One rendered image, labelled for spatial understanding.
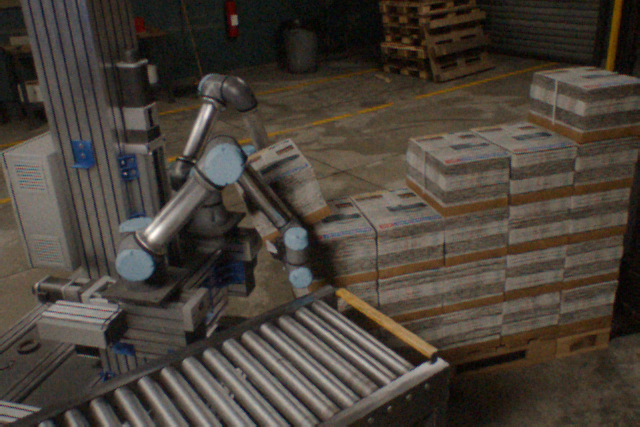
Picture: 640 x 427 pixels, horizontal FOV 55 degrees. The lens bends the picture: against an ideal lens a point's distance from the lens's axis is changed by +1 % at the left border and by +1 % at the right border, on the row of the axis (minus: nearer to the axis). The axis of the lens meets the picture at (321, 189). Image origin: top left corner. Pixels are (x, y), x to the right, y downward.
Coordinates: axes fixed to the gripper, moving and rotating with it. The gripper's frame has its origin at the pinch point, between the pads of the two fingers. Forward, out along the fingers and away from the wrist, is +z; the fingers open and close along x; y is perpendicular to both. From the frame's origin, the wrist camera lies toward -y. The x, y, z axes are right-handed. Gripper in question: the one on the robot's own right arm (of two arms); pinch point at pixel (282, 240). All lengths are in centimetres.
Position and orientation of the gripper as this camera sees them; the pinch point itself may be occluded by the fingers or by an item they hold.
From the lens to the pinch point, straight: 237.7
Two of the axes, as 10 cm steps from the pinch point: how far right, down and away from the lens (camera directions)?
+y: -3.6, -8.3, -4.4
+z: -2.7, -3.5, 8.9
